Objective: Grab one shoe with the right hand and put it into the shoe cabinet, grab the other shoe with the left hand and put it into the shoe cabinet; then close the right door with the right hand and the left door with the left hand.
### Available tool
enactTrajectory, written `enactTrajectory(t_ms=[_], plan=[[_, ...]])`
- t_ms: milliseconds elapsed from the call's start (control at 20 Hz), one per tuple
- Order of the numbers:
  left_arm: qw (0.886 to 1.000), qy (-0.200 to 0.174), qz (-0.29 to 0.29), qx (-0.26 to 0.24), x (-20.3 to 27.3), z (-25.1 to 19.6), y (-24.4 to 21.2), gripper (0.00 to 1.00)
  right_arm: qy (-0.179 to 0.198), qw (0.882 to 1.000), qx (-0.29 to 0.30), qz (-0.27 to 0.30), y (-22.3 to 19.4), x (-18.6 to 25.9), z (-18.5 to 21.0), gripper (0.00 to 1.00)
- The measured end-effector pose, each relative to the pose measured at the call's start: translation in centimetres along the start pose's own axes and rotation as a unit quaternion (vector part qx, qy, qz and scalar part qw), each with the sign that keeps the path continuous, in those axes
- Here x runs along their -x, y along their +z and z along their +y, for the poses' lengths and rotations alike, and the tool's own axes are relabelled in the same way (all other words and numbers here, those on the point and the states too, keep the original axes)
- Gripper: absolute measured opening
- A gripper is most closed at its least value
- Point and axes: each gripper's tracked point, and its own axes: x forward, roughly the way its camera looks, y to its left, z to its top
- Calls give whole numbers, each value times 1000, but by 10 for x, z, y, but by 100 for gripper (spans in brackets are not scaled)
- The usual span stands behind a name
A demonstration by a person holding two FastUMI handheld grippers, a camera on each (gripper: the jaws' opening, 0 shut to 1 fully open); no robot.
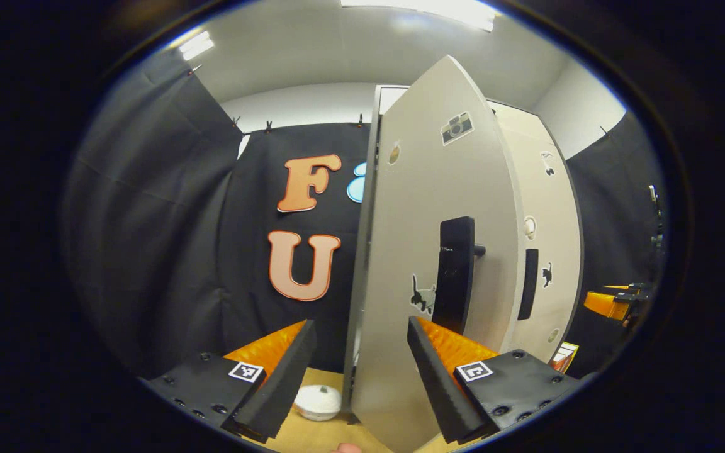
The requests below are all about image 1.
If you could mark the white round container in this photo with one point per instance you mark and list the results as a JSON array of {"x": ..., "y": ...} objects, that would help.
[{"x": 317, "y": 402}]

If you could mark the black backdrop cloth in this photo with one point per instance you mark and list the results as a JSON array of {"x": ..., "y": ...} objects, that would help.
[
  {"x": 608, "y": 207},
  {"x": 148, "y": 220},
  {"x": 249, "y": 220}
]

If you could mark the white shoe cabinet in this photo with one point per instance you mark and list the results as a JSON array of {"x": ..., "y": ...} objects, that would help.
[{"x": 391, "y": 97}]

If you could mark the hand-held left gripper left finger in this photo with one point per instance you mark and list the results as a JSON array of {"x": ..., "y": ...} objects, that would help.
[{"x": 287, "y": 384}]

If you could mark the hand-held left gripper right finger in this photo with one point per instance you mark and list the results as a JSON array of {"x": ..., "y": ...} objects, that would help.
[{"x": 432, "y": 377}]

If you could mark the ceiling strip light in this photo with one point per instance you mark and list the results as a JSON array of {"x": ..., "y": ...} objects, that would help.
[{"x": 197, "y": 46}]

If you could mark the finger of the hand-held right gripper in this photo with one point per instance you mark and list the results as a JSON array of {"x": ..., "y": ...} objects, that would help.
[
  {"x": 633, "y": 289},
  {"x": 605, "y": 304}
]

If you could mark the white shoe cabinet door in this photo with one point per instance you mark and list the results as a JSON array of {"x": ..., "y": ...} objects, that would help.
[
  {"x": 557, "y": 207},
  {"x": 413, "y": 207}
]

